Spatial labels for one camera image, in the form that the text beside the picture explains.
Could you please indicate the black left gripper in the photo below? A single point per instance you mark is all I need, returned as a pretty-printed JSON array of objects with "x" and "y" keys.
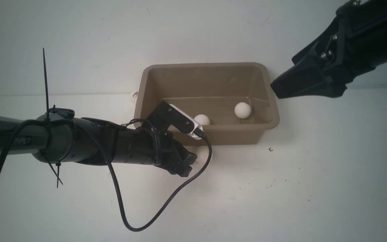
[{"x": 174, "y": 157}]

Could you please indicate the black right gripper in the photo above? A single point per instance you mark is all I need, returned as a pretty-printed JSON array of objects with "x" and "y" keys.
[{"x": 354, "y": 44}]

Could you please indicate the tan plastic bin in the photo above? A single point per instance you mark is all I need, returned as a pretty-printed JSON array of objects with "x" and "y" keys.
[{"x": 213, "y": 89}]

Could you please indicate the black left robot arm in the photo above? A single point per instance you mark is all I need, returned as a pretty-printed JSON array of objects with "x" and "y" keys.
[{"x": 88, "y": 141}]

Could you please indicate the white ball with logo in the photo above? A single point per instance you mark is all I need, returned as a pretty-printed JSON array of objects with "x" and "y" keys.
[{"x": 133, "y": 97}]

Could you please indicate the black zip tie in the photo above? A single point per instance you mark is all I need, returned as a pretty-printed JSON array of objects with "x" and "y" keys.
[{"x": 61, "y": 132}]

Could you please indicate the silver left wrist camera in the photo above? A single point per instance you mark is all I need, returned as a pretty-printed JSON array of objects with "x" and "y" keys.
[{"x": 166, "y": 115}]

